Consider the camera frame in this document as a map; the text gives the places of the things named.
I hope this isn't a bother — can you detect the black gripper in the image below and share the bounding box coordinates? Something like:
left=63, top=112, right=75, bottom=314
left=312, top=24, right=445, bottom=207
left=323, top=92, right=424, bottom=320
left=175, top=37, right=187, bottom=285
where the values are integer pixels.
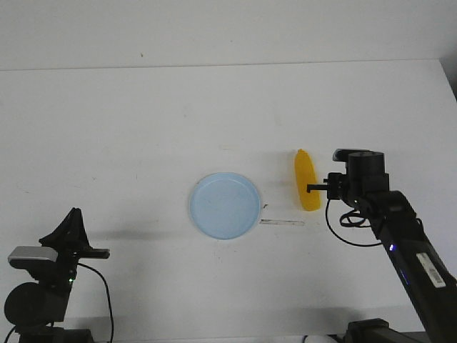
left=39, top=207, right=110, bottom=285
left=306, top=151, right=389, bottom=207

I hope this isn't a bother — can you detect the yellow corn cob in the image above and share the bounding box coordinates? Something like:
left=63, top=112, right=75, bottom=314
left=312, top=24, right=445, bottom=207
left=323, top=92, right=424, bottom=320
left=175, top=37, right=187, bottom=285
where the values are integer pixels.
left=293, top=149, right=321, bottom=212

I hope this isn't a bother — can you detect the light blue round plate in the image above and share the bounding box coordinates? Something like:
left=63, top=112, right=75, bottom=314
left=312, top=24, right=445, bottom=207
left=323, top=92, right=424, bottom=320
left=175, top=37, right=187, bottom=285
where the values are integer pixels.
left=189, top=172, right=261, bottom=240

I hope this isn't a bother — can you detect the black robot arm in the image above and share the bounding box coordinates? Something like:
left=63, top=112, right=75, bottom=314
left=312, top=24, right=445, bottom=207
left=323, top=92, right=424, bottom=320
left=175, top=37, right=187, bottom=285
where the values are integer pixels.
left=4, top=208, right=114, bottom=342
left=294, top=149, right=456, bottom=342

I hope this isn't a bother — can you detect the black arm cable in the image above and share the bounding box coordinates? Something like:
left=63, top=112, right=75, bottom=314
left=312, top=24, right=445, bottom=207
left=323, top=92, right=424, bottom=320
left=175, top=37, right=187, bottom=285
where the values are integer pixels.
left=324, top=198, right=383, bottom=247
left=2, top=262, right=115, bottom=343

